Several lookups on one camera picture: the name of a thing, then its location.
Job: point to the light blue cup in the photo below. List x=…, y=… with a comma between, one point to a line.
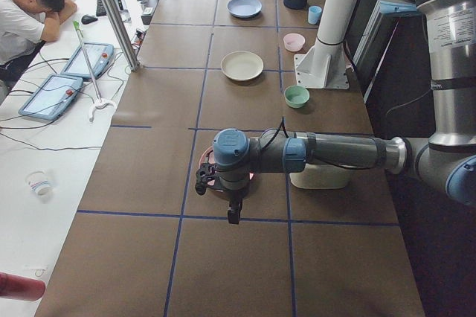
x=314, y=15

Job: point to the pink plate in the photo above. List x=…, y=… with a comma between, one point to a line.
x=208, y=156

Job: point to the far teach pendant tablet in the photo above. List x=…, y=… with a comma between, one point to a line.
x=98, y=57

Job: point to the white grabber stick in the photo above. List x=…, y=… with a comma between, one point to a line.
x=100, y=102

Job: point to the near teach pendant tablet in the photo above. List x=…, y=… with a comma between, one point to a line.
x=52, y=98

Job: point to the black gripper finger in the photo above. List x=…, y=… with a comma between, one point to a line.
x=234, y=216

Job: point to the person in white shirt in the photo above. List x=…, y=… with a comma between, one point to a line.
x=26, y=25

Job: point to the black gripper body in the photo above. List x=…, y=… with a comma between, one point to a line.
x=233, y=196

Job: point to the white mounting column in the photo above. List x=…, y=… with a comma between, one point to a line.
x=323, y=66

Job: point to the red cylinder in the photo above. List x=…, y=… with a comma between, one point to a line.
x=21, y=288

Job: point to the green bowl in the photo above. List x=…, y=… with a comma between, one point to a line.
x=296, y=96

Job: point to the blue plate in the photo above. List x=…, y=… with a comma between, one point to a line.
x=244, y=9

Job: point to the pink bowl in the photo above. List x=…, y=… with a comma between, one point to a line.
x=293, y=42

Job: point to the paper cup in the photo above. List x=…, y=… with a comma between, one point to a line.
x=38, y=183

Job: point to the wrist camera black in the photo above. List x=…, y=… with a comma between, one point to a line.
x=206, y=178

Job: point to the black computer mouse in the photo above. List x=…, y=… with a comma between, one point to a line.
x=88, y=19

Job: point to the aluminium frame post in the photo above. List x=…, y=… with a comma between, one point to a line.
x=121, y=34

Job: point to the black keyboard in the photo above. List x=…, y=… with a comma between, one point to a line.
x=100, y=9

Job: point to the cream toaster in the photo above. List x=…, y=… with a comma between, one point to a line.
x=321, y=176

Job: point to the cream plate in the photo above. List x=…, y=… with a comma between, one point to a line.
x=242, y=65

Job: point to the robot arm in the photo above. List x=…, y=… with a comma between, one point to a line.
x=445, y=161

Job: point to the teach pendant tablet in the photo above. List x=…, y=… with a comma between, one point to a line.
x=98, y=57
x=52, y=98

